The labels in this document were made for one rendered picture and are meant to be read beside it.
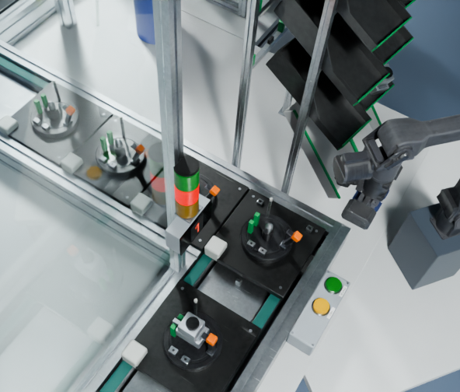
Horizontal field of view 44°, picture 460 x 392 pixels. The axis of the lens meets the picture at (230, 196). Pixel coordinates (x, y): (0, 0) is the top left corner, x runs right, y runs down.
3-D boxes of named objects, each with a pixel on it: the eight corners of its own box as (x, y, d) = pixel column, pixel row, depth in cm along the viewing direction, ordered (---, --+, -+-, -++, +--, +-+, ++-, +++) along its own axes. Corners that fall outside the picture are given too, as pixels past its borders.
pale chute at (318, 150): (355, 171, 164) (367, 171, 160) (328, 198, 158) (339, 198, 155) (313, 86, 154) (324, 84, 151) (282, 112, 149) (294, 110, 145)
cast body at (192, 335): (209, 334, 131) (210, 322, 125) (199, 349, 129) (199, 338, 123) (179, 314, 133) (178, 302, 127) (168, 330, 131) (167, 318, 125)
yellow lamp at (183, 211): (203, 206, 122) (203, 193, 118) (189, 222, 120) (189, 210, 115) (183, 195, 123) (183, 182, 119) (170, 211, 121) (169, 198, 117)
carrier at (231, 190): (249, 191, 163) (252, 165, 152) (202, 253, 151) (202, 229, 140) (179, 153, 169) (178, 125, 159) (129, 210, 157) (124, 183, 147)
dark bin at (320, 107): (367, 123, 148) (384, 111, 141) (337, 151, 142) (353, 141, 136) (297, 39, 147) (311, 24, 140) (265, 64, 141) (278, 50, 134)
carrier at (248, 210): (325, 232, 156) (334, 208, 146) (282, 301, 144) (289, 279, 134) (249, 191, 163) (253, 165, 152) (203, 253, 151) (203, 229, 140)
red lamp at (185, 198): (203, 193, 118) (203, 179, 114) (189, 210, 115) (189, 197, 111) (183, 182, 119) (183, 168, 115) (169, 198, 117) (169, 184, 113)
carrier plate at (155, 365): (260, 331, 140) (262, 328, 138) (207, 417, 128) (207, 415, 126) (180, 281, 146) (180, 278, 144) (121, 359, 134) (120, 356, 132)
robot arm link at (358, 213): (413, 147, 119) (386, 134, 121) (377, 209, 110) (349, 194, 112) (401, 170, 126) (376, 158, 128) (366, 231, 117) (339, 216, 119)
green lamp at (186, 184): (203, 179, 114) (204, 164, 110) (189, 196, 111) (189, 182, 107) (183, 167, 115) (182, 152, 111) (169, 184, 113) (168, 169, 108)
